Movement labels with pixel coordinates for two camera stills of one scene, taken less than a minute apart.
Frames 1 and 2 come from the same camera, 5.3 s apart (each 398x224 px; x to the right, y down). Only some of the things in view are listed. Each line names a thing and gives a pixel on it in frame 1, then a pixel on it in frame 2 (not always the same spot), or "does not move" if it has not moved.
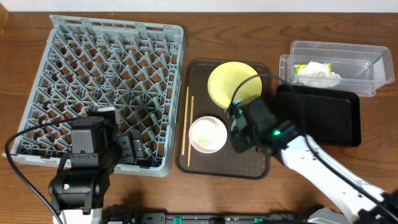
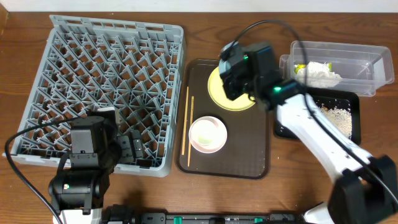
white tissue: x=317 y=74 does not move
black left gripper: x=125 y=146 does not move
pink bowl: x=208 y=134 does not move
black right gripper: x=241 y=134 -> x=230 y=83
